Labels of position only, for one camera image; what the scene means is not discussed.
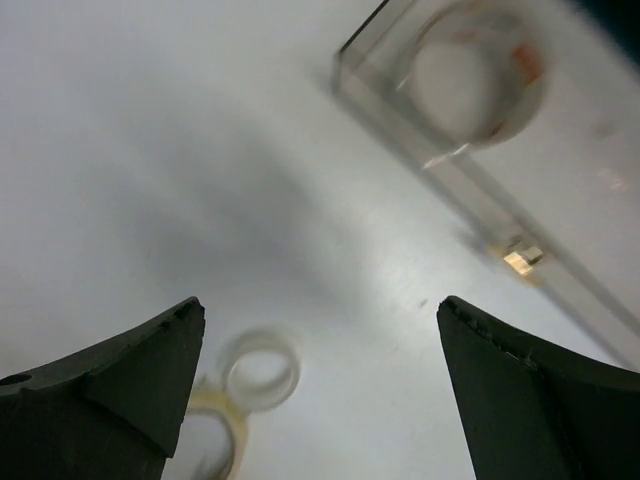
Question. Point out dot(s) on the wide clear tape roll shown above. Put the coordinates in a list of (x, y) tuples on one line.
[(478, 72)]

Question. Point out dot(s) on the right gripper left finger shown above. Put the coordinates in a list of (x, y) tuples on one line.
[(110, 411)]

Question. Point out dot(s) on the transparent grey drawer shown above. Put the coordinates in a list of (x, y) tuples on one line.
[(556, 205)]

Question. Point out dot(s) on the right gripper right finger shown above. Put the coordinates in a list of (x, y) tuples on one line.
[(531, 409)]

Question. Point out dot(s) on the small white tape roll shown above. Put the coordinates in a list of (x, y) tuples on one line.
[(260, 369)]

